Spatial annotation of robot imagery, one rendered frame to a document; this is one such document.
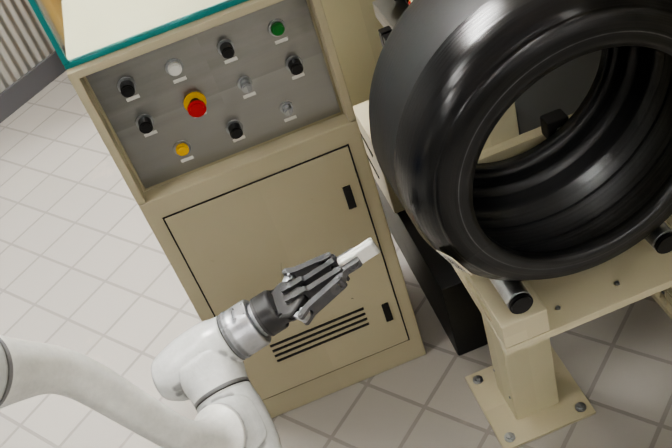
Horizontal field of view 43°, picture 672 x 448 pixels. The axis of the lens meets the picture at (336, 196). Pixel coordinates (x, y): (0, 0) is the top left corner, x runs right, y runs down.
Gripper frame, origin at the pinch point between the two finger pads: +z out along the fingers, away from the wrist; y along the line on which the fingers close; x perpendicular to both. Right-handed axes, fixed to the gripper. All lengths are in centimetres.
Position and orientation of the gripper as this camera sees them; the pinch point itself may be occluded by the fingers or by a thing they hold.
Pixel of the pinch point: (358, 255)
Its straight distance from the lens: 144.8
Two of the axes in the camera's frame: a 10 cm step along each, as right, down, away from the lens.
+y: -2.8, -5.7, 7.7
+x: 4.8, 6.2, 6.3
